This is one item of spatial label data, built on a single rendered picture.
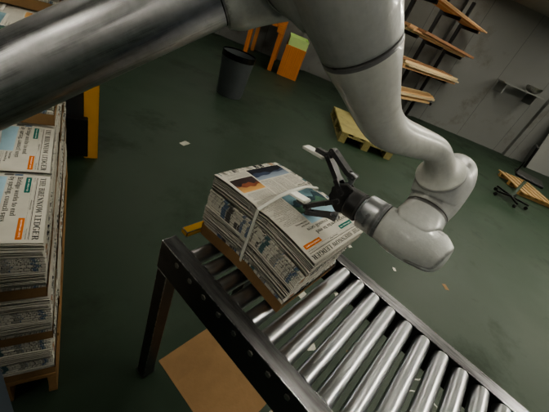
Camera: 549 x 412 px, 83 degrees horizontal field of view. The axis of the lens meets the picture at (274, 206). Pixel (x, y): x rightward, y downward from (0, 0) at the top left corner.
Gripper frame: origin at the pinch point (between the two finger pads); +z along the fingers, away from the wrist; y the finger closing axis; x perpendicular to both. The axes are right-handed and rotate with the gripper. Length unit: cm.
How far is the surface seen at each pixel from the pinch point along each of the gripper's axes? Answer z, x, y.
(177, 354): 24, -7, 112
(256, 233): -1.0, -12.8, 16.8
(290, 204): -2.0, -2.1, 9.7
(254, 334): -16.6, -22.6, 35.0
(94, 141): 189, 26, 82
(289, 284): -15.9, -12.9, 22.9
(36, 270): 34, -54, 39
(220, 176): 16.9, -12.3, 9.1
